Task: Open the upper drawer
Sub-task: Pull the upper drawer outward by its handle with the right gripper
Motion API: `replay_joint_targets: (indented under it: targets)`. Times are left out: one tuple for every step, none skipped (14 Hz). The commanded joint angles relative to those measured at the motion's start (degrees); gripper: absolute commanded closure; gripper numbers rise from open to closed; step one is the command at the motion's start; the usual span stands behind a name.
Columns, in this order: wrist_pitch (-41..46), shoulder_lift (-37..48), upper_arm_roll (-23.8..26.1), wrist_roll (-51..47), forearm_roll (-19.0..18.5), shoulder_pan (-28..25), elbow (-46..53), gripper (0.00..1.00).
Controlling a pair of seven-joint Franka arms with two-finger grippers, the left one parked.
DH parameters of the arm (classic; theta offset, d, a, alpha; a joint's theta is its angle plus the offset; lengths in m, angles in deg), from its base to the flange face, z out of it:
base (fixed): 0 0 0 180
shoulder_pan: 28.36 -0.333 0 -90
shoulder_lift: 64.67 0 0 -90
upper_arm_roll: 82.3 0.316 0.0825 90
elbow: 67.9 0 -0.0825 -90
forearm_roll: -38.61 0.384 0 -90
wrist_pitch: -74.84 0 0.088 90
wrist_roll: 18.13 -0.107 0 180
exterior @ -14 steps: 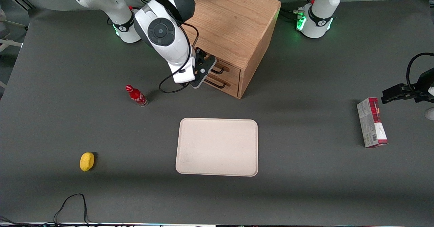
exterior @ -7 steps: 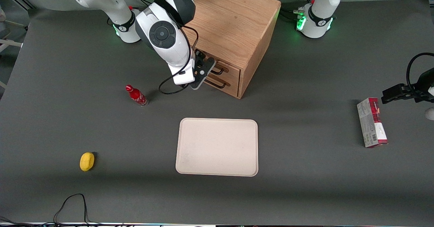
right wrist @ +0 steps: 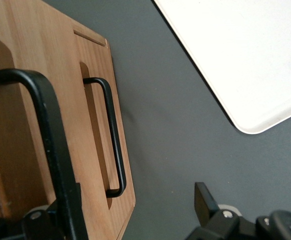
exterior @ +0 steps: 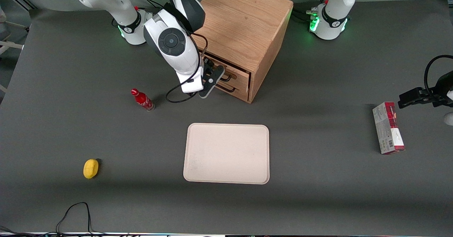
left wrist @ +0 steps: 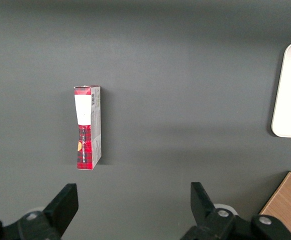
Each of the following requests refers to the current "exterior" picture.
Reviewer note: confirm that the white metal stand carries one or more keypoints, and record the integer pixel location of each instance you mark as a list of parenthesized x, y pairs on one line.
[(10, 45)]

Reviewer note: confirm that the cream rectangular tray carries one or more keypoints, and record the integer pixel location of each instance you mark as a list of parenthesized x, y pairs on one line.
[(226, 153)]

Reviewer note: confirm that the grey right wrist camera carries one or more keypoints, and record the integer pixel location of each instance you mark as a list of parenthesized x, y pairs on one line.
[(209, 84)]

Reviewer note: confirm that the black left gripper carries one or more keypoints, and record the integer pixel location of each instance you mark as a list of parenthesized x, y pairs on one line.
[(434, 96)]

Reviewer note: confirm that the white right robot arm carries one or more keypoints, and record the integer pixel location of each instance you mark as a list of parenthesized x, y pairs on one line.
[(177, 60)]

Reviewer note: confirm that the grey and red carton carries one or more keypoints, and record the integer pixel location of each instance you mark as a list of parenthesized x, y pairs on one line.
[(385, 129)]

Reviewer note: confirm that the wooden drawer cabinet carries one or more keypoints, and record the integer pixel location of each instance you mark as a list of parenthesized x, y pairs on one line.
[(244, 21)]

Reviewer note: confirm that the wooden drawer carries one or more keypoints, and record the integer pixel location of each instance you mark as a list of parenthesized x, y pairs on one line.
[(241, 74), (241, 93)]

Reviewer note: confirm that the yellow lemon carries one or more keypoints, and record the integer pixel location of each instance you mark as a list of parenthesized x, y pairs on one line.
[(90, 168)]

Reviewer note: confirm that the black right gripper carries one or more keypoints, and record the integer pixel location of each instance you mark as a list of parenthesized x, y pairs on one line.
[(207, 64)]

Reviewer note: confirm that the red soda bottle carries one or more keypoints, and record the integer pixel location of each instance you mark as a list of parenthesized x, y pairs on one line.
[(143, 100)]

